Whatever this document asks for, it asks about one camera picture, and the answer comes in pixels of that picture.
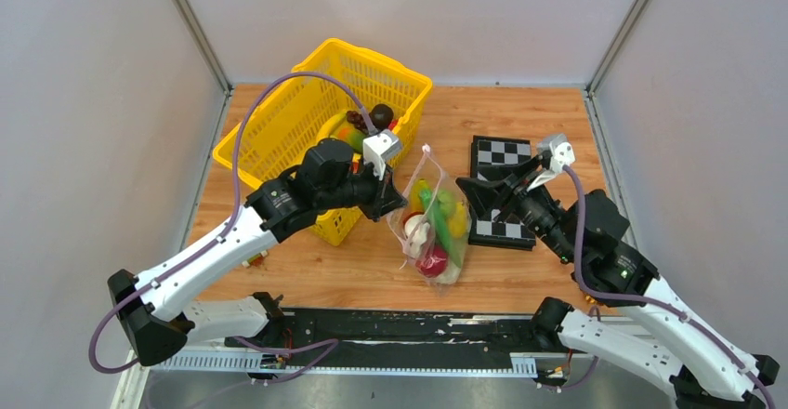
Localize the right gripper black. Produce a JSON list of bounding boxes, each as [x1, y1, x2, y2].
[[453, 155, 575, 262]]

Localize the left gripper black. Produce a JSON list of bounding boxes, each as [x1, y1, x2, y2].
[[318, 155, 410, 223]]

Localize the yellow banana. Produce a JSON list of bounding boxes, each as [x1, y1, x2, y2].
[[315, 112, 347, 142], [409, 178, 432, 212]]

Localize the green vegetable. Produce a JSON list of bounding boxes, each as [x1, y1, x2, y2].
[[436, 189, 457, 218]]

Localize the yellow bell pepper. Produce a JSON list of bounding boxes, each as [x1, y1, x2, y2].
[[447, 202, 469, 239]]

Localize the white oyster mushroom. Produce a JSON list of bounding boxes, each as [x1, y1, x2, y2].
[[403, 213, 431, 258]]

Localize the green cucumber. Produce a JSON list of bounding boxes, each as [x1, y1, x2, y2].
[[425, 189, 461, 257]]

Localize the clear zip top bag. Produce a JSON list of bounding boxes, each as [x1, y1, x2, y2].
[[387, 144, 471, 291]]

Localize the green lettuce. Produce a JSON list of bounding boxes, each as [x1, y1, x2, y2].
[[436, 257, 464, 285]]

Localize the red yellow apple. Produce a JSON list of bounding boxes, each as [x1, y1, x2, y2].
[[415, 245, 449, 278]]

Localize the yellow plastic basket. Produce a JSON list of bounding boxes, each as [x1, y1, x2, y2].
[[212, 37, 434, 247]]

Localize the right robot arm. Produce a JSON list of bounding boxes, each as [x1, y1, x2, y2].
[[457, 159, 780, 408]]

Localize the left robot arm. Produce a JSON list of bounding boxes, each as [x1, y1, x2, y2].
[[107, 130, 407, 366]]

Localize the black white checkerboard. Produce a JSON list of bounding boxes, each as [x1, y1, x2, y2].
[[468, 135, 536, 251]]

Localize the orange green mango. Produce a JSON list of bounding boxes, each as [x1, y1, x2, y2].
[[335, 123, 366, 153]]

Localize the dark avocado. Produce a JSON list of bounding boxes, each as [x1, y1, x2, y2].
[[369, 103, 395, 130]]

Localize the dark red grapes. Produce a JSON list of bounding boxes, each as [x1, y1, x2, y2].
[[345, 110, 369, 134]]

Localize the red green toy car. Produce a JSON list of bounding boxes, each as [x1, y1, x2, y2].
[[242, 251, 269, 268]]

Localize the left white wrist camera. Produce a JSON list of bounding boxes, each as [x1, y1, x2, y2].
[[361, 130, 403, 180]]

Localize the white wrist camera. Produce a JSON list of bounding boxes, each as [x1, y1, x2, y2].
[[361, 130, 403, 180], [527, 133, 576, 191]]

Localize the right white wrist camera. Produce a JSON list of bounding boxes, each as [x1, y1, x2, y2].
[[527, 133, 576, 191]]

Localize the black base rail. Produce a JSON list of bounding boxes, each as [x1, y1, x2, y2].
[[248, 308, 573, 374]]

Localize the aluminium frame base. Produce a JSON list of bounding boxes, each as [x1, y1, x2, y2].
[[111, 307, 709, 409]]

